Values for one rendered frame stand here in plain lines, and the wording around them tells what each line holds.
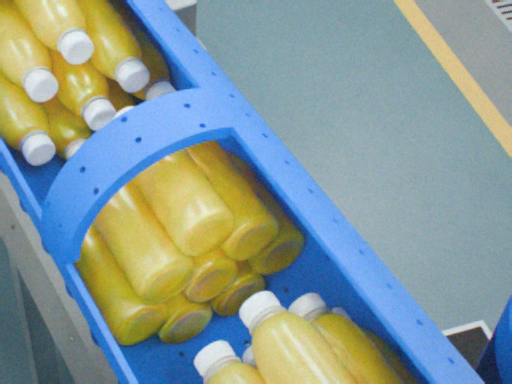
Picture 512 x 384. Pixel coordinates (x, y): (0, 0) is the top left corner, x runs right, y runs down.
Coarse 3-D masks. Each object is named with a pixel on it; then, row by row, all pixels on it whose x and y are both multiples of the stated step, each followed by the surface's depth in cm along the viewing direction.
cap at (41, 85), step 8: (40, 72) 116; (48, 72) 117; (32, 80) 116; (40, 80) 116; (48, 80) 116; (56, 80) 117; (32, 88) 116; (40, 88) 116; (48, 88) 117; (56, 88) 118; (32, 96) 117; (40, 96) 117; (48, 96) 118
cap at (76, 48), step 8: (80, 32) 115; (64, 40) 114; (72, 40) 114; (80, 40) 114; (88, 40) 114; (64, 48) 114; (72, 48) 114; (80, 48) 115; (88, 48) 115; (64, 56) 114; (72, 56) 115; (80, 56) 115; (88, 56) 116
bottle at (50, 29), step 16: (16, 0) 120; (32, 0) 118; (48, 0) 116; (64, 0) 117; (32, 16) 117; (48, 16) 115; (64, 16) 115; (80, 16) 116; (32, 32) 118; (48, 32) 115; (64, 32) 115
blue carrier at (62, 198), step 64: (128, 0) 110; (192, 64) 103; (128, 128) 95; (192, 128) 94; (256, 128) 98; (64, 192) 96; (320, 192) 95; (64, 256) 97; (320, 256) 106; (384, 320) 81
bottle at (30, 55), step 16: (0, 0) 124; (0, 16) 121; (16, 16) 122; (0, 32) 120; (16, 32) 119; (0, 48) 119; (16, 48) 118; (32, 48) 118; (48, 48) 121; (0, 64) 119; (16, 64) 117; (32, 64) 117; (48, 64) 119; (16, 80) 118
